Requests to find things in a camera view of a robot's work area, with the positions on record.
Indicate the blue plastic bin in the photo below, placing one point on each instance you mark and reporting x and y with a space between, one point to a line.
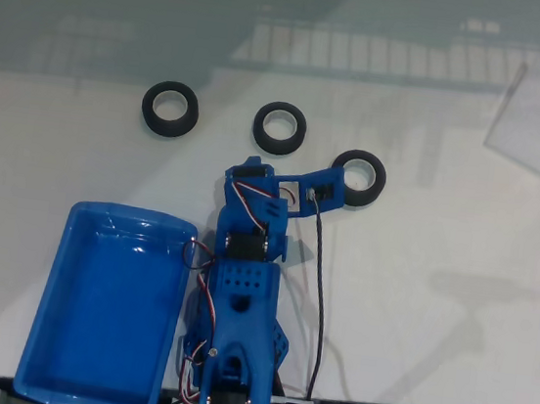
94 353

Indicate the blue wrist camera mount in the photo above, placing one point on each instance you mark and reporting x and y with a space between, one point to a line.
331 185

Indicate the black tape roll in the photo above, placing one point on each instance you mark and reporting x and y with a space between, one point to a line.
376 185
149 117
259 135

